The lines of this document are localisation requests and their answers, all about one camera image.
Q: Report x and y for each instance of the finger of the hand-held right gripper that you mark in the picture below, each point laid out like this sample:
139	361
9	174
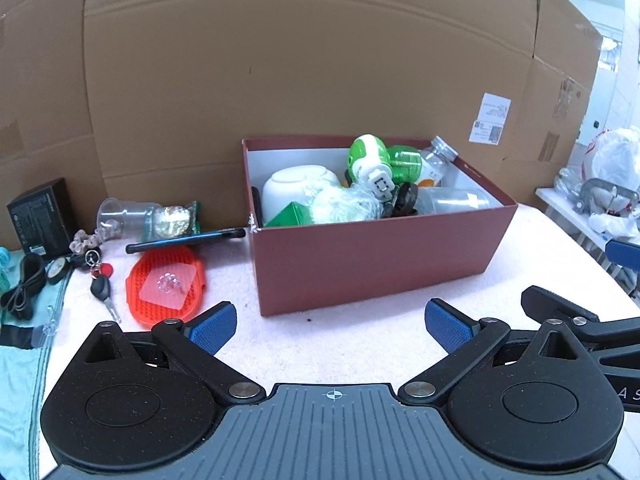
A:
625	255
550	302

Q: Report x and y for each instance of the clear bag with white contents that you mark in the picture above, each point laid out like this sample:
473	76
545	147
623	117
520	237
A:
345	205

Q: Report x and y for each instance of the orange silicone brush pad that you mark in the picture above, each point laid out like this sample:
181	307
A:
150	305

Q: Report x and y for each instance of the small black box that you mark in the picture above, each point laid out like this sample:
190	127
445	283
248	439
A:
40	220

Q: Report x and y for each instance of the white side table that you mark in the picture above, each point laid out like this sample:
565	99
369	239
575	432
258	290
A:
560	205

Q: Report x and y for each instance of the green round plastic bottle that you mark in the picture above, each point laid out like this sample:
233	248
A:
405	160

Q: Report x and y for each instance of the clear bottle with silver cap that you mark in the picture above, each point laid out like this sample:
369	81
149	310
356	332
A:
435	160

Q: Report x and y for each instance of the crumpled clear plastic bag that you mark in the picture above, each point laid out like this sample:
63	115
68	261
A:
567	182

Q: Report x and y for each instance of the clear plastic cup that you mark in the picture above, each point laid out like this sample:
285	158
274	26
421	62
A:
120	215

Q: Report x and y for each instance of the pale pink table cover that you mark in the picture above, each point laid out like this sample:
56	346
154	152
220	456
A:
350	330

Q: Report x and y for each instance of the black round plastic item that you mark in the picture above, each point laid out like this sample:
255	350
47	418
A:
402	202

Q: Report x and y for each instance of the gold and green snack bag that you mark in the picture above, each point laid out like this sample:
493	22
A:
172	220

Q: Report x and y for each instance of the beige scrunchie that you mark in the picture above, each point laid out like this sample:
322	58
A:
85	241

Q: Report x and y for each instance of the small white plastic bag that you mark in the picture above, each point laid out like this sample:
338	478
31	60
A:
617	222

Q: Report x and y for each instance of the taped brown cardboard sheet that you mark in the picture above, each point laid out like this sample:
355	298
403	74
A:
560	85

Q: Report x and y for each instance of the grey metal clamp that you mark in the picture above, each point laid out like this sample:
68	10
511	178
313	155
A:
600	187

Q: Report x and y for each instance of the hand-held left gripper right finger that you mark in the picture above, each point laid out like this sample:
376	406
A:
447	322

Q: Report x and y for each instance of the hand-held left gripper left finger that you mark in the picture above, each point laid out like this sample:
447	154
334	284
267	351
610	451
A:
215	325

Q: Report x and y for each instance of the green cardboard packet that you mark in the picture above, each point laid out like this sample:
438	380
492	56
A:
290	215

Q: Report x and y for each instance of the white red-printed plastic bag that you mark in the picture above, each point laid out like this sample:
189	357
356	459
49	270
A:
617	155

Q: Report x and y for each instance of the light teal cloth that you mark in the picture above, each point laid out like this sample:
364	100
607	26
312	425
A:
20	395

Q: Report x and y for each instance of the black car key red tags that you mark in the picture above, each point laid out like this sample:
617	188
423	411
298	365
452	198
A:
102	290

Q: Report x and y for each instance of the clear adhesive hook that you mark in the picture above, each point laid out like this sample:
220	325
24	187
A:
170	284
45	327

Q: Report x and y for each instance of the green white plug-in device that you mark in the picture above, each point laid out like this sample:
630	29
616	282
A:
367	157

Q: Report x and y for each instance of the white bowl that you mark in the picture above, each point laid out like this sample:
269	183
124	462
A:
290	187

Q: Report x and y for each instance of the black round disc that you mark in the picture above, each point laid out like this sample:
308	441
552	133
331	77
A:
57	270

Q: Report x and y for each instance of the red-brown cardboard box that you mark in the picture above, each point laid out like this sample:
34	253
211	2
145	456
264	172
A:
375	260

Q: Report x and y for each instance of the clear jar with brown pellets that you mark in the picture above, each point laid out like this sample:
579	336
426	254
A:
450	200

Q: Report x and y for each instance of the large brown cardboard sheet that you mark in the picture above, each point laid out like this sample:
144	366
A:
300	60

